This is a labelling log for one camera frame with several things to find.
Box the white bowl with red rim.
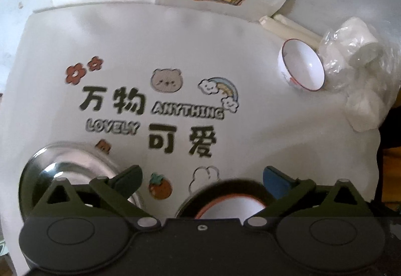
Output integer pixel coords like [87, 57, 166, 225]
[196, 196, 267, 220]

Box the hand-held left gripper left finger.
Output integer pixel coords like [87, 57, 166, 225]
[31, 165, 162, 230]

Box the stainless steel plate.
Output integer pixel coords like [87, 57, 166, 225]
[18, 141, 148, 223]

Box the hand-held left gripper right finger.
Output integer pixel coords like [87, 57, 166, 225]
[244, 166, 375, 229]

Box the white bowl with pink print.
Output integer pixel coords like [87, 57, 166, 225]
[278, 39, 326, 91]

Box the white printed table mat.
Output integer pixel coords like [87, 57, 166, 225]
[0, 0, 381, 264]

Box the white stick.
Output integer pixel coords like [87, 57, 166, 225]
[259, 16, 320, 46]
[272, 14, 325, 40]

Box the stainless steel bowl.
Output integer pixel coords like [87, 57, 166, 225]
[175, 178, 273, 220]

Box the plastic bag of white rolls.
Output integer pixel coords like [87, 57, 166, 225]
[320, 17, 401, 132]

